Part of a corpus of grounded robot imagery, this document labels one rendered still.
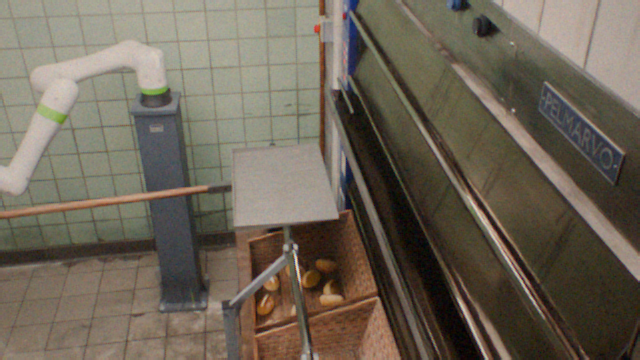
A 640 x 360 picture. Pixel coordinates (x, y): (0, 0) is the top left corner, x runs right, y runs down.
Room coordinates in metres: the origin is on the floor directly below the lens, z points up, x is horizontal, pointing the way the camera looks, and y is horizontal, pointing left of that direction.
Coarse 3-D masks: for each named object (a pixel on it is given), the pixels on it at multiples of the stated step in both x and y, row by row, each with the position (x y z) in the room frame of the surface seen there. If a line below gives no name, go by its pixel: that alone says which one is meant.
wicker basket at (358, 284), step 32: (320, 224) 2.31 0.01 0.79; (352, 224) 2.25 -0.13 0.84; (256, 256) 2.27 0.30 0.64; (320, 256) 2.31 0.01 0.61; (352, 256) 2.13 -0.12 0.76; (288, 288) 2.12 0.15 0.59; (320, 288) 2.12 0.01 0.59; (352, 288) 2.01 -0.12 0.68; (256, 320) 1.92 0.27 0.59; (288, 320) 1.75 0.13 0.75
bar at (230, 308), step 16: (272, 144) 2.35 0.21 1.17; (288, 240) 1.69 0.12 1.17; (288, 256) 1.61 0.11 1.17; (272, 272) 1.64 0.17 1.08; (256, 288) 1.63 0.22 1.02; (224, 304) 1.62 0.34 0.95; (240, 304) 1.63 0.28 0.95; (304, 304) 1.39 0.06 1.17; (224, 320) 1.60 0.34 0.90; (304, 320) 1.32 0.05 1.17; (304, 336) 1.26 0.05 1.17; (304, 352) 1.21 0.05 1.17
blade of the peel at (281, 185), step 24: (312, 144) 2.33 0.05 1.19; (240, 168) 2.17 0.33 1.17; (264, 168) 2.16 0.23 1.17; (288, 168) 2.15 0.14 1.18; (312, 168) 2.14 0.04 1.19; (240, 192) 1.99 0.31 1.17; (264, 192) 1.98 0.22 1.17; (288, 192) 1.97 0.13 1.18; (312, 192) 1.97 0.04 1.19; (240, 216) 1.84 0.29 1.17; (264, 216) 1.83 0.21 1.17; (288, 216) 1.82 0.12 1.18; (312, 216) 1.81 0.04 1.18; (336, 216) 1.81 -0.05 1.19
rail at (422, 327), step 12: (324, 84) 2.37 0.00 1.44; (336, 108) 2.14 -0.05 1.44; (348, 132) 1.95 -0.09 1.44; (348, 144) 1.87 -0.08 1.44; (360, 168) 1.71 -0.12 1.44; (360, 180) 1.65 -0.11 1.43; (372, 192) 1.57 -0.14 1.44; (372, 204) 1.51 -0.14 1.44; (384, 228) 1.39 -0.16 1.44; (384, 240) 1.35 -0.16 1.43; (396, 252) 1.29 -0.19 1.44; (396, 264) 1.24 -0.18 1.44; (408, 288) 1.15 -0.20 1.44; (408, 300) 1.11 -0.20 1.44; (420, 312) 1.07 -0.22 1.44; (420, 324) 1.03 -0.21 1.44; (420, 336) 1.01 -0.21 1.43; (432, 348) 0.96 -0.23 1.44
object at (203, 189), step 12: (156, 192) 1.98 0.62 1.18; (168, 192) 1.98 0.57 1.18; (180, 192) 1.98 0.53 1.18; (192, 192) 1.98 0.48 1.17; (204, 192) 1.99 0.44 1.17; (60, 204) 1.93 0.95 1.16; (72, 204) 1.93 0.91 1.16; (84, 204) 1.93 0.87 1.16; (96, 204) 1.93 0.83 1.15; (108, 204) 1.94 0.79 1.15; (0, 216) 1.89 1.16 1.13; (12, 216) 1.89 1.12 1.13; (24, 216) 1.90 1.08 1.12
